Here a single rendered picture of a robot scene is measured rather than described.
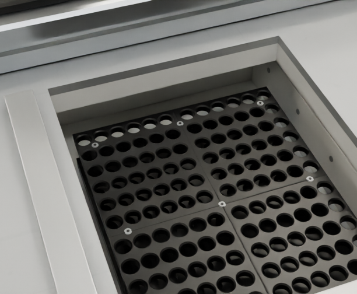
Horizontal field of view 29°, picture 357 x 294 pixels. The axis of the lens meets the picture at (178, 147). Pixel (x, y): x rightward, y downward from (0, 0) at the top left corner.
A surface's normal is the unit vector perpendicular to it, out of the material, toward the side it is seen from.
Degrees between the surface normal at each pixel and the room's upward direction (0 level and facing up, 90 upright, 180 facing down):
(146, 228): 0
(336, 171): 90
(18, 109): 0
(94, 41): 90
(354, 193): 90
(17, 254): 0
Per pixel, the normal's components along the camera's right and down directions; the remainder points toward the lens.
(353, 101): 0.00, -0.70
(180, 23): 0.34, 0.68
